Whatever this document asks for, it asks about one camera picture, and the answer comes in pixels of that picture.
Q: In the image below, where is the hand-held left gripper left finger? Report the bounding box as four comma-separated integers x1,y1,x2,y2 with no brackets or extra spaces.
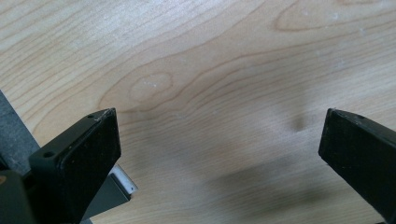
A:
28,107,122,224

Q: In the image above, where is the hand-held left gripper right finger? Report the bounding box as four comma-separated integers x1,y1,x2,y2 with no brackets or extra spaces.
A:
318,107,396,224

